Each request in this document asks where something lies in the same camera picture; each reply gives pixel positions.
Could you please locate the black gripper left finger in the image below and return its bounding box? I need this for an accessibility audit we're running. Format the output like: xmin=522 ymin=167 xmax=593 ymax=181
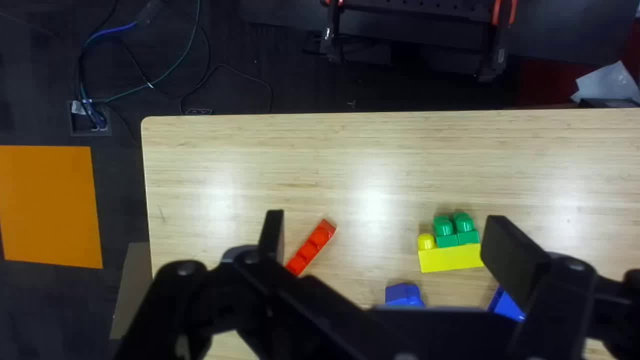
xmin=116 ymin=209 xmax=375 ymax=360

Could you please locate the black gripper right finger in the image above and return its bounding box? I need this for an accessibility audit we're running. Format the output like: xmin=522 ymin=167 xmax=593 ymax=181
xmin=478 ymin=214 xmax=640 ymax=360

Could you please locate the yellow building block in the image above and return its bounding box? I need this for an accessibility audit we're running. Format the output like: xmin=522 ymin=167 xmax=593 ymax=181
xmin=415 ymin=231 xmax=486 ymax=277

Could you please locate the green building block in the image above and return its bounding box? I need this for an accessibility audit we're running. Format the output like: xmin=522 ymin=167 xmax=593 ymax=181
xmin=430 ymin=210 xmax=482 ymax=251

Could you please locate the large blue building block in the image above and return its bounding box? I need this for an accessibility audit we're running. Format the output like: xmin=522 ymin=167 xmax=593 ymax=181
xmin=486 ymin=287 xmax=527 ymax=325

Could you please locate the red building block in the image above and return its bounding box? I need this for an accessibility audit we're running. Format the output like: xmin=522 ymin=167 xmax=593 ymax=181
xmin=283 ymin=219 xmax=338 ymax=280

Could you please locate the orange floor mat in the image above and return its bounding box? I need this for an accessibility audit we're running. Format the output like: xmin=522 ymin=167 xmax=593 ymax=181
xmin=0 ymin=144 xmax=106 ymax=273

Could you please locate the grey crumpled sheet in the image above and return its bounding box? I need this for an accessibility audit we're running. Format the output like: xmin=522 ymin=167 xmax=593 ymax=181
xmin=570 ymin=60 xmax=640 ymax=109

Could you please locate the black cart with orange clamps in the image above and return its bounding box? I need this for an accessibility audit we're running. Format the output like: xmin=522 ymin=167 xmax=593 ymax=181
xmin=302 ymin=0 xmax=519 ymax=84

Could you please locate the teal cable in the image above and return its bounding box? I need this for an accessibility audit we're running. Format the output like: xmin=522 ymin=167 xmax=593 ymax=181
xmin=98 ymin=0 xmax=205 ymax=109

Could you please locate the blue cable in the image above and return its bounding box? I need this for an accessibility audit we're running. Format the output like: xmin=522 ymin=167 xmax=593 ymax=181
xmin=77 ymin=18 xmax=143 ymax=129

